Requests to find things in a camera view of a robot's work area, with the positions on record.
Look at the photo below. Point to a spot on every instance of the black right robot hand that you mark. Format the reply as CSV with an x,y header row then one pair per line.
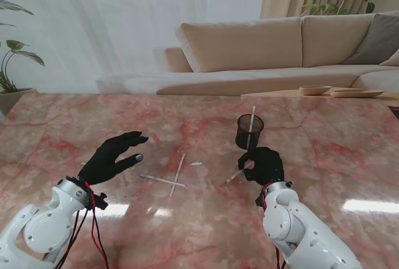
x,y
266,166

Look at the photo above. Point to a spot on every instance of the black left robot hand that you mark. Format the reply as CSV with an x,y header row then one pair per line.
x,y
106,160

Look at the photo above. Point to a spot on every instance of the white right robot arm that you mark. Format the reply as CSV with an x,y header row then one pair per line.
x,y
296,231

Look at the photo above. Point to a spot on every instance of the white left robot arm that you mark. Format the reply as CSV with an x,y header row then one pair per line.
x,y
40,228

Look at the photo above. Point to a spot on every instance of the black mesh brush holder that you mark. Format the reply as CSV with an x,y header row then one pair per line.
x,y
249,135

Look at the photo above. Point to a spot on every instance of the wooden bowl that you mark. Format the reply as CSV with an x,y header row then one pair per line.
x,y
315,90

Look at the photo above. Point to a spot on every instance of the beige plant pot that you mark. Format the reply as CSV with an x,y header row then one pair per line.
x,y
12,99

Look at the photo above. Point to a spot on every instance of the flat wooden tray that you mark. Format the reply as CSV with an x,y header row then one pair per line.
x,y
357,93

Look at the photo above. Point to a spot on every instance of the beige sofa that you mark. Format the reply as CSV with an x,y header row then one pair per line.
x,y
243,45

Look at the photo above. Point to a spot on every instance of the large-leaf green plant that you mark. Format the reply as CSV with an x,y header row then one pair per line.
x,y
18,52

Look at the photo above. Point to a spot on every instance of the white sheer curtain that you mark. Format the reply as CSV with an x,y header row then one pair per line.
x,y
124,16

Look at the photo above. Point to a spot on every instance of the grey sofa cushion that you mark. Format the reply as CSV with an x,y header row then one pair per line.
x,y
377,41

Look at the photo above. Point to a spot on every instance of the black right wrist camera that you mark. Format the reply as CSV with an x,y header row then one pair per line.
x,y
259,201

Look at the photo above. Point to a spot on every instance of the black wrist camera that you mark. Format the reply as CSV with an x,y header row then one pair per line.
x,y
99,201
259,201

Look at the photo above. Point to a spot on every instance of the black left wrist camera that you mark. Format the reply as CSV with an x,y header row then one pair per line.
x,y
99,201

